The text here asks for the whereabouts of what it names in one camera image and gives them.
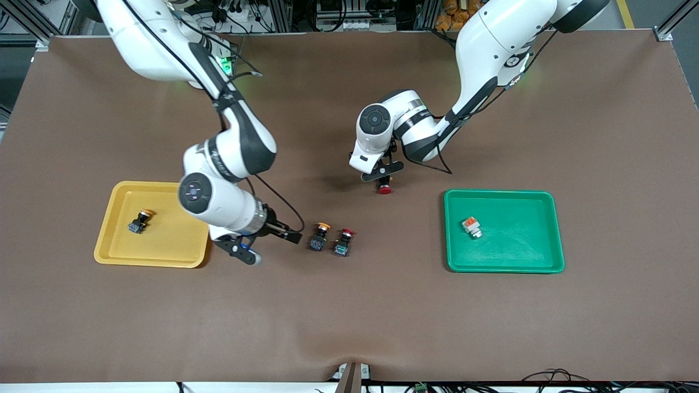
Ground black camera bracket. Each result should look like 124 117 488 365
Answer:
214 236 253 260
361 138 405 182

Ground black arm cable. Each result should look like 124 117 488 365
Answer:
431 27 560 175
121 0 305 234

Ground black cable bundle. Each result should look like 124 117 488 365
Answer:
522 368 699 393

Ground aluminium frame post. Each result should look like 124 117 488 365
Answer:
416 0 437 31
271 0 293 33

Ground yellow mushroom push button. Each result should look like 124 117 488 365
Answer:
309 222 331 252
128 210 154 234

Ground aluminium frame corner profile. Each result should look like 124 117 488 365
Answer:
0 0 52 53
653 0 699 43

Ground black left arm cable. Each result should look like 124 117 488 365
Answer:
431 27 560 175

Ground black left camera bracket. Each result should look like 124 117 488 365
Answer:
361 138 405 182

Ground brown table cover mat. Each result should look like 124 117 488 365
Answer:
0 30 699 384

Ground white power strip black plugs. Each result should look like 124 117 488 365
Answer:
212 3 258 26

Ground pile of orange objects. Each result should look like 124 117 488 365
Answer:
435 0 481 32

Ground green plastic tray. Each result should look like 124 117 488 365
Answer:
443 189 565 274

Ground yellow plastic tray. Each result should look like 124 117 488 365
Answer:
94 181 212 269

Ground metal table edge bracket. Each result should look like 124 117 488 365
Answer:
331 361 373 393

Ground black right camera bracket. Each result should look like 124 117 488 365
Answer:
214 236 253 260

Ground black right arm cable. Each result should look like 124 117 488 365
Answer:
121 0 305 234

